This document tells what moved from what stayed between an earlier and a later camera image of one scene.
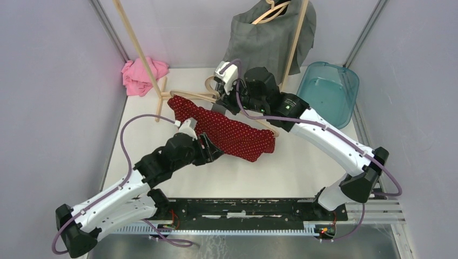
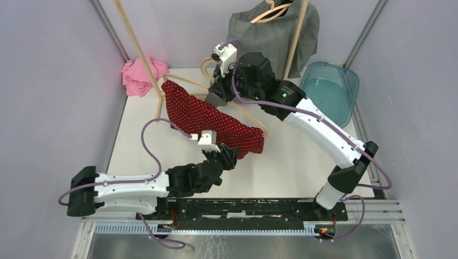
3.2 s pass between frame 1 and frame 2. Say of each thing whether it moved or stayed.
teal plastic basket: stayed
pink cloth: stayed
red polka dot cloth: moved
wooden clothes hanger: stayed
